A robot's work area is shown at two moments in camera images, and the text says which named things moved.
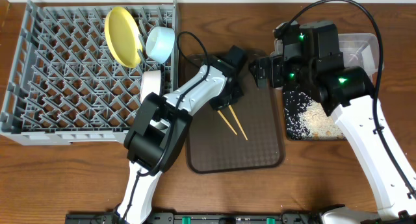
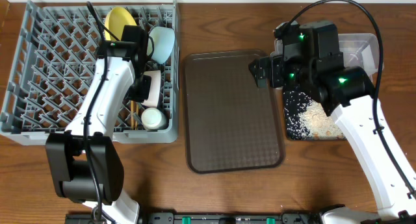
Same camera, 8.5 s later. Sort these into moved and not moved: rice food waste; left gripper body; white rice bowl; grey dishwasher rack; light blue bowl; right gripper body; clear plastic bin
Moved: left gripper body
Not moved: white rice bowl; light blue bowl; grey dishwasher rack; clear plastic bin; rice food waste; right gripper body
